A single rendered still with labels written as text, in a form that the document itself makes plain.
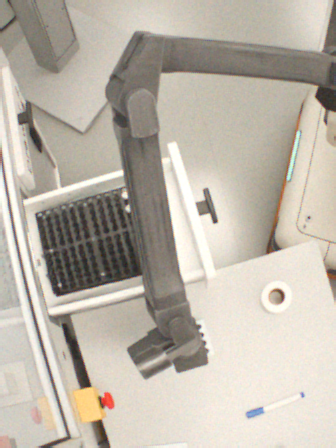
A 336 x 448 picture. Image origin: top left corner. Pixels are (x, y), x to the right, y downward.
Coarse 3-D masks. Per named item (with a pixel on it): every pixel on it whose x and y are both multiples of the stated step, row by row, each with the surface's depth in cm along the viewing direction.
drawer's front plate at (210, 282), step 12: (168, 144) 132; (168, 156) 138; (180, 168) 130; (180, 180) 130; (180, 192) 133; (192, 204) 128; (192, 216) 128; (192, 228) 128; (204, 240) 126; (204, 252) 126; (204, 264) 125
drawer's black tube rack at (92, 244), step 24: (120, 192) 132; (48, 216) 132; (72, 216) 132; (96, 216) 131; (120, 216) 131; (48, 240) 130; (72, 240) 133; (96, 240) 130; (120, 240) 130; (48, 264) 131; (72, 264) 129; (96, 264) 131; (120, 264) 129; (72, 288) 128
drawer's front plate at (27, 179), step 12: (12, 84) 140; (12, 96) 137; (12, 108) 136; (12, 120) 135; (12, 132) 134; (24, 132) 143; (12, 144) 133; (24, 144) 139; (24, 156) 136; (24, 168) 132; (24, 180) 135
